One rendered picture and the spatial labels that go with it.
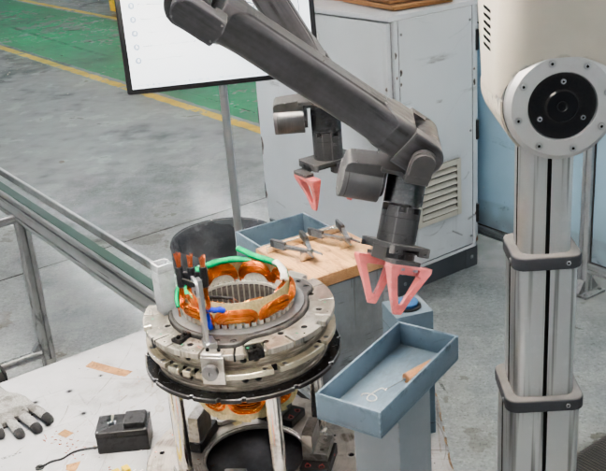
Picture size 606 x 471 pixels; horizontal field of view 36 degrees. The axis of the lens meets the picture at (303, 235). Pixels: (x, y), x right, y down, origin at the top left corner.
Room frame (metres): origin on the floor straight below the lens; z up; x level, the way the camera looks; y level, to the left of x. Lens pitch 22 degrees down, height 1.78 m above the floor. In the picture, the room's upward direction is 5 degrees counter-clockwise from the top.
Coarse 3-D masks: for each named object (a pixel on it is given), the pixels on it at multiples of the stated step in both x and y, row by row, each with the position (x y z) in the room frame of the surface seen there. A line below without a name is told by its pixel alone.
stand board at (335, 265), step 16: (320, 240) 1.72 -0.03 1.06; (336, 240) 1.71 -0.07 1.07; (272, 256) 1.65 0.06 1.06; (288, 256) 1.65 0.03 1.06; (320, 256) 1.64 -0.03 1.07; (336, 256) 1.63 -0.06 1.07; (352, 256) 1.62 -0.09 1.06; (304, 272) 1.57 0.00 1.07; (320, 272) 1.56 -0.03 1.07; (336, 272) 1.56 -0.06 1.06; (352, 272) 1.58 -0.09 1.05
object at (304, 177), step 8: (304, 168) 1.70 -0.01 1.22; (296, 176) 1.69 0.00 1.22; (304, 176) 1.66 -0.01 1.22; (312, 176) 1.67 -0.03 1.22; (304, 184) 1.69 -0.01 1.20; (312, 184) 1.64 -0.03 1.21; (320, 184) 1.65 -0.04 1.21; (304, 192) 1.69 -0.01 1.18; (312, 192) 1.66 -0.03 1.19; (312, 200) 1.68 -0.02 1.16; (312, 208) 1.68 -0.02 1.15
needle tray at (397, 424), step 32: (384, 352) 1.30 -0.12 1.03; (416, 352) 1.31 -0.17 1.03; (448, 352) 1.25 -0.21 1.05; (352, 384) 1.22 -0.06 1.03; (384, 384) 1.22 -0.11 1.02; (416, 384) 1.17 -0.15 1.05; (320, 416) 1.14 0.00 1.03; (352, 416) 1.11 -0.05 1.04; (384, 416) 1.09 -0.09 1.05; (416, 416) 1.19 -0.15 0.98; (384, 448) 1.16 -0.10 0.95; (416, 448) 1.19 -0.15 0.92
